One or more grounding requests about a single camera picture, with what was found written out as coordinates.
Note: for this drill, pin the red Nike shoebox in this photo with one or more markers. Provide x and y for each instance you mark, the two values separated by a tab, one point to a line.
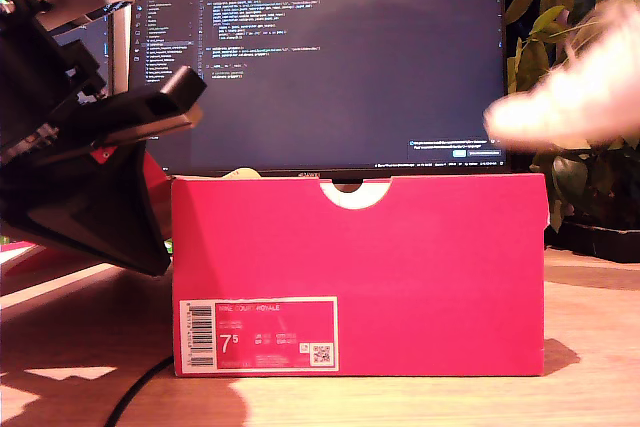
375	272

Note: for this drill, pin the green leafy plant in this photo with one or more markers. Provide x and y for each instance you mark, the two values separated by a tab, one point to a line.
575	182

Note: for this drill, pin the white leather sneaker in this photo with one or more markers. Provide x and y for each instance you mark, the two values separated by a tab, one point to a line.
575	97

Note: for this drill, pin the large Huawei computer monitor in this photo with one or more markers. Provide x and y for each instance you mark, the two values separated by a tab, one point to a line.
325	72

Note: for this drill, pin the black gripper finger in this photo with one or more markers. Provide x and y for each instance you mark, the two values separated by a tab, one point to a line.
75	207
157	242

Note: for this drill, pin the pale yellow round object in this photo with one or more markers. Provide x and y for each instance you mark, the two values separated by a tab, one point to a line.
242	173

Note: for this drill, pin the black plant tray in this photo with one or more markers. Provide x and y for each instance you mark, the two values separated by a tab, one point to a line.
590	242

